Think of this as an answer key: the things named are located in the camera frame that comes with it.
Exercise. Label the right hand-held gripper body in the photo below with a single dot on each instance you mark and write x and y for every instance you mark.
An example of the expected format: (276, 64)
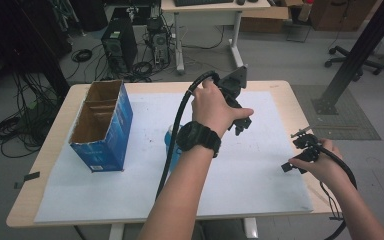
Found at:
(306, 143)

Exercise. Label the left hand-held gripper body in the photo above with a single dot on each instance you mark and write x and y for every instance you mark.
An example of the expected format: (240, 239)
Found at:
(231, 83)

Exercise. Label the blue bottle with white cap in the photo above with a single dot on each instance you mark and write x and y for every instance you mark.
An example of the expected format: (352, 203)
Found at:
(170, 140)

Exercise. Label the blue cardboard box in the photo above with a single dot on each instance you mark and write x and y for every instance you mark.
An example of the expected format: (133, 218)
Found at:
(110, 133)

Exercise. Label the person's left hand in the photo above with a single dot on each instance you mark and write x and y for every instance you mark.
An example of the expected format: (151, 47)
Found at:
(210, 106)

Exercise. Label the person's right hand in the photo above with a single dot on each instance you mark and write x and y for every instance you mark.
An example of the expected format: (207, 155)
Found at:
(326, 171)

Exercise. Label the white table mat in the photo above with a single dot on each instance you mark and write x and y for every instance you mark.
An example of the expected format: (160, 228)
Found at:
(246, 180)

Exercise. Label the grey floor mat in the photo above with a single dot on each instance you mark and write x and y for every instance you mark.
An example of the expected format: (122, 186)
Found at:
(346, 123)

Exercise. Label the black wristwatch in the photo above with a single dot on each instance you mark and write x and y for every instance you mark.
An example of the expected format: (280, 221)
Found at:
(196, 136)

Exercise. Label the white desk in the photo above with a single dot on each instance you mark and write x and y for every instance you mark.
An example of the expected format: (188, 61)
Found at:
(213, 15)

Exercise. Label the brown cardboard box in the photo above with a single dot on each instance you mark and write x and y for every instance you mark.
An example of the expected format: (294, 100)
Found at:
(263, 20)

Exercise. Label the open grey computer case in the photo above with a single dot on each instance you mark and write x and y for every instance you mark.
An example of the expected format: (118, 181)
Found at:
(159, 43)

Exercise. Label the black keyboard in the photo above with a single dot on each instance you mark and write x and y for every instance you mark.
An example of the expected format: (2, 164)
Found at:
(200, 2)

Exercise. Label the black office chair base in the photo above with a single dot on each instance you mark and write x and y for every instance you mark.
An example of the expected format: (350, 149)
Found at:
(350, 61)

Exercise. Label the black metal stand pole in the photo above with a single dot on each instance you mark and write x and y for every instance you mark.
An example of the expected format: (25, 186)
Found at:
(356, 56)

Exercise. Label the black computer tower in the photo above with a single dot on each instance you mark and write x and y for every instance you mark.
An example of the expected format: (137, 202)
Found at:
(120, 43)

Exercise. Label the brown cabinet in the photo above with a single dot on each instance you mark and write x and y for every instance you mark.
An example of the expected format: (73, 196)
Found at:
(340, 15)

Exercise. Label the light wooden table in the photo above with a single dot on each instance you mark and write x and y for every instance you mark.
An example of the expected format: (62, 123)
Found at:
(53, 140)

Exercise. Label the dark curtain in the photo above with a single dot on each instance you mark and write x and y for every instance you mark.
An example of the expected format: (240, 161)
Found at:
(20, 33)

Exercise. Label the black tape strip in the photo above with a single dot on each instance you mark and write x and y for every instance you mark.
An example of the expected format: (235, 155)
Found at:
(30, 177)

